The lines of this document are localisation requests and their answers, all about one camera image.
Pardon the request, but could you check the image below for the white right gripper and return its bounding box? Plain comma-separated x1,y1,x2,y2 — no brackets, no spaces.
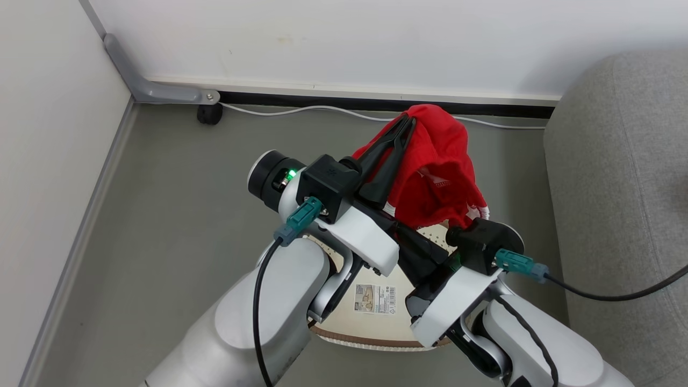
395,223,504,348

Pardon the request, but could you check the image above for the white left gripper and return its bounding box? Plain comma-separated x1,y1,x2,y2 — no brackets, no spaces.
306,114,417,277

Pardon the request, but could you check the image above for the red and white jersey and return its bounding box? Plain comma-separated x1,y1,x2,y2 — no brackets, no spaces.
352,104,489,231

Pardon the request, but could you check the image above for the grey fabric sofa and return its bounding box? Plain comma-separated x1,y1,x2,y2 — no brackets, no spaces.
543,48,688,387

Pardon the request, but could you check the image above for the printed paper basket label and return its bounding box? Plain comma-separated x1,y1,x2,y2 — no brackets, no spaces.
354,284,398,316

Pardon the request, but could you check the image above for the cream plastic laundry basket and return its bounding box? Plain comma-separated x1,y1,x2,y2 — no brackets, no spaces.
307,222,469,352

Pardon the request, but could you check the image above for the black baseboard strip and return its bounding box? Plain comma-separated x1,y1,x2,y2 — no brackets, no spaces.
218,91,555,119

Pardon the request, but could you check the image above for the black caster wheel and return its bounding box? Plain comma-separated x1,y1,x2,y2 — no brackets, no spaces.
197,103,224,126

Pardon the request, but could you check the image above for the black cable with teal plug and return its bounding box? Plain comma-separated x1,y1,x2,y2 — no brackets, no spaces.
252,196,324,387
493,248,688,302

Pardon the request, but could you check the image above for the white floor cable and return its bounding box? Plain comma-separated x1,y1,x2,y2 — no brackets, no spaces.
219,102,547,131

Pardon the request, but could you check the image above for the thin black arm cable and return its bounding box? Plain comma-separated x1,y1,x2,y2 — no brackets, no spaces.
493,295,561,387

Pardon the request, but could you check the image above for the grey metal partition foot bracket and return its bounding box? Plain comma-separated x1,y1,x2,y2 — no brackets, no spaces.
103,33,221,105

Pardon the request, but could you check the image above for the grey floor skirting rail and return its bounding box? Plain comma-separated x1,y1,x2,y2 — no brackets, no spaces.
20,98,136,387

